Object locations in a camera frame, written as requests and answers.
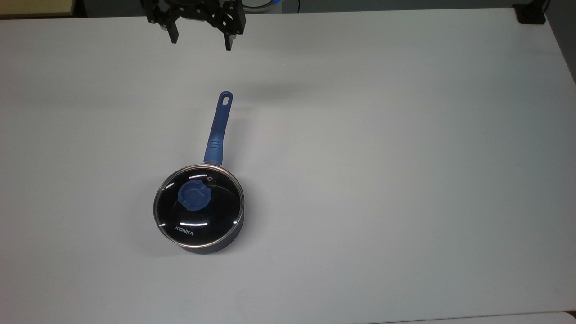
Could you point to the wooden board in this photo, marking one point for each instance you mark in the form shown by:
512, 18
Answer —
36, 6

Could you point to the black corner clamp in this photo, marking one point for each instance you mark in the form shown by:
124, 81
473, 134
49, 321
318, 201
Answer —
531, 13

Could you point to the white adjoining table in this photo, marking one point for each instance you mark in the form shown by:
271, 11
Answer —
495, 318

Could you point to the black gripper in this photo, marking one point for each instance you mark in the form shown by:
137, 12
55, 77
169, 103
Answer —
195, 9

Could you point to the glass lid with blue knob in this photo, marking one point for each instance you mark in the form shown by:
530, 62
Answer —
194, 196

